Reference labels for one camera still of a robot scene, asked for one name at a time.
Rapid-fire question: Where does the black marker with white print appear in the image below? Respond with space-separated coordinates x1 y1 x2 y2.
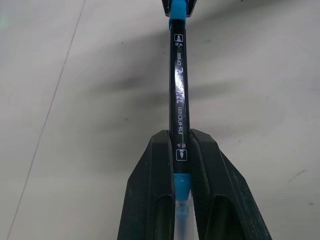
167 24 194 240

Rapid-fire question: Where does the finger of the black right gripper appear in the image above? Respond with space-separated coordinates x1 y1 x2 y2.
161 0 174 17
183 0 199 18

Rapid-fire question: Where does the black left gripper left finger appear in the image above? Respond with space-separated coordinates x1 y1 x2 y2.
116 129 177 240

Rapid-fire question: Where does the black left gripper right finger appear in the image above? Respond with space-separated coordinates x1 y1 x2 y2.
187 128 274 240

